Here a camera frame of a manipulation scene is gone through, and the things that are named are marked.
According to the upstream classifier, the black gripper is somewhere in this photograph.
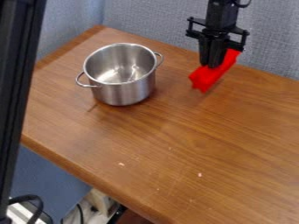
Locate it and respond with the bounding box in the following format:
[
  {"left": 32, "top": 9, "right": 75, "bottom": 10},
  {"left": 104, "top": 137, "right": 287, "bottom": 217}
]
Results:
[{"left": 186, "top": 0, "right": 250, "bottom": 68}]

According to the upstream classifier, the red plastic block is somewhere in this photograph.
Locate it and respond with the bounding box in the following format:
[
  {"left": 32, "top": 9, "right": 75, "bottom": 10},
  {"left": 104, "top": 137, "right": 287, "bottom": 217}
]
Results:
[{"left": 188, "top": 49, "right": 240, "bottom": 93}]

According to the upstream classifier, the stainless steel pot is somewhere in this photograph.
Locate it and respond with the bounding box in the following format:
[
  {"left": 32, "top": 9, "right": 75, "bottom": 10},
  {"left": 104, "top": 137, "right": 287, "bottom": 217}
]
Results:
[{"left": 75, "top": 43, "right": 164, "bottom": 106}]

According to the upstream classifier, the white clutter under table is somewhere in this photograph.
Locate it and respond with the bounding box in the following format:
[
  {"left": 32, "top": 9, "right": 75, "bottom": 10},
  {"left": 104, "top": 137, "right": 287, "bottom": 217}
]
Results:
[{"left": 60, "top": 188, "right": 127, "bottom": 224}]

